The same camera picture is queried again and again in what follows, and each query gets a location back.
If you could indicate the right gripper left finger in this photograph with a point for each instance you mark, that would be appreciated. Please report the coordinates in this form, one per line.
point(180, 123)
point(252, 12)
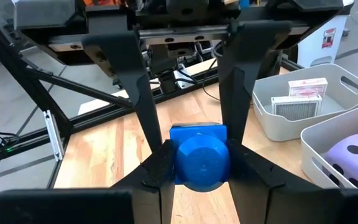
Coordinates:
point(151, 186)

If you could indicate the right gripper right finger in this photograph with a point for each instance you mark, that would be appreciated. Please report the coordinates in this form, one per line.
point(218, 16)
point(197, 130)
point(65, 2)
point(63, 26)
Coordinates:
point(253, 186)

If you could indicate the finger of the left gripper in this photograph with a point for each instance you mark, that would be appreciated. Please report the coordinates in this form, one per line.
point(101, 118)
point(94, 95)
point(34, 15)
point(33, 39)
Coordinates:
point(126, 62)
point(244, 62)

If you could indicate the small blue brick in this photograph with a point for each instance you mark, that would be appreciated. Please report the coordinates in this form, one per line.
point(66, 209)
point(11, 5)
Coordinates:
point(202, 161)

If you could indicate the black and white card deck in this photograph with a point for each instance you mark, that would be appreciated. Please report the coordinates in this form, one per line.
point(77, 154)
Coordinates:
point(295, 109)

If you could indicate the purple foam die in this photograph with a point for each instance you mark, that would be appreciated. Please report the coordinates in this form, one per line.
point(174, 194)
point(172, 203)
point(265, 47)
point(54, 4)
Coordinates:
point(353, 161)

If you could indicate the grey plastic bin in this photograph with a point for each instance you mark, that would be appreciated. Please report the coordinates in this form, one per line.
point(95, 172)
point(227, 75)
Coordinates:
point(266, 124)
point(309, 161)

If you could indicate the white trash can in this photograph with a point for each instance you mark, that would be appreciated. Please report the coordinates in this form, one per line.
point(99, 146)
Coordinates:
point(312, 49)

